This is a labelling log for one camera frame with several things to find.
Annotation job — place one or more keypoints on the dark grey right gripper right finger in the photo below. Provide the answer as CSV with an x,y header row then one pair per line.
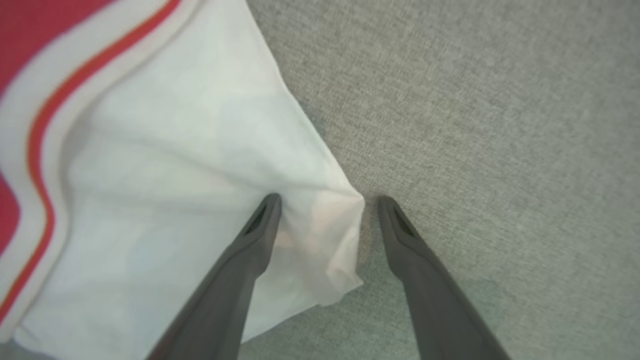
x,y
440,310

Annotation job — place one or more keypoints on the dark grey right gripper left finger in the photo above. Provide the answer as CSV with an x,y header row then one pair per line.
x,y
225,300

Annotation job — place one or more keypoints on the red basketball jersey white sleeves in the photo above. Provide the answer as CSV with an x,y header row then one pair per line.
x,y
175,125

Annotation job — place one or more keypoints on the grey fabric sofa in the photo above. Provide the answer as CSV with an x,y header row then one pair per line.
x,y
500,125

